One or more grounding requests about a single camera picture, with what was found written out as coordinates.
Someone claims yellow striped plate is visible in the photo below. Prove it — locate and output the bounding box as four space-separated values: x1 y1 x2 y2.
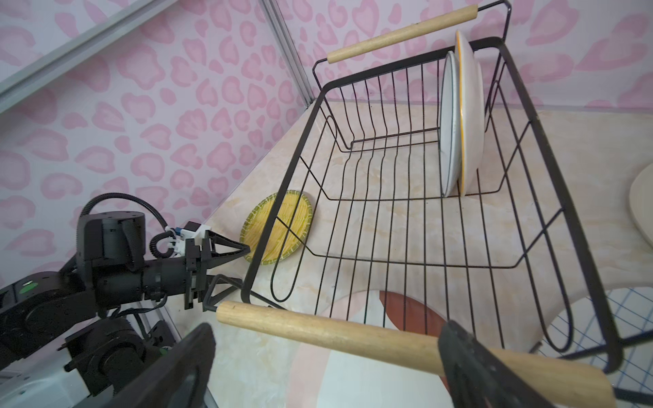
240 190 314 265

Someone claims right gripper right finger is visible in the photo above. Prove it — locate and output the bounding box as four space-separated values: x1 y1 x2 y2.
438 321 553 407

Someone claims star patterned plate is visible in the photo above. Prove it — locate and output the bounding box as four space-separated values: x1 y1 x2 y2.
456 31 485 197

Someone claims black wire dish rack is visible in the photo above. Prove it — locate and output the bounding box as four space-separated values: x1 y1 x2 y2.
241 15 623 407

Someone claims cream blue plate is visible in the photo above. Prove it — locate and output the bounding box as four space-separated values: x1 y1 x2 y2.
629 163 653 245

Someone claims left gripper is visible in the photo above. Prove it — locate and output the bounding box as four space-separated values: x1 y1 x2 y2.
184 231 251 311

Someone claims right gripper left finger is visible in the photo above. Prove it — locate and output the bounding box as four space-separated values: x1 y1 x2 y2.
106 323 216 408

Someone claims white plaid plate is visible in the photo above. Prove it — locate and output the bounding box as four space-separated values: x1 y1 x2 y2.
535 286 653 408

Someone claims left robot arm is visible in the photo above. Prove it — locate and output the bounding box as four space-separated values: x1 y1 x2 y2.
1 211 250 407

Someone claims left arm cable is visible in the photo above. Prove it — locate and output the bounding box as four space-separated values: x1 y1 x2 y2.
78 192 177 260

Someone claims white green-rimmed plate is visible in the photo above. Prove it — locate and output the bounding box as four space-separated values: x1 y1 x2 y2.
439 51 462 197

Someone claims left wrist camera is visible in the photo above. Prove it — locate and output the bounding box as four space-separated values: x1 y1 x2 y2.
167 221 210 258

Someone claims aluminium frame strut left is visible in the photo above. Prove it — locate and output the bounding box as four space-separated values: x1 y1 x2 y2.
1 1 316 124

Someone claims large pink blue plate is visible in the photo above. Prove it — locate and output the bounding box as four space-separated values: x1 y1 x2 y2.
286 290 453 407

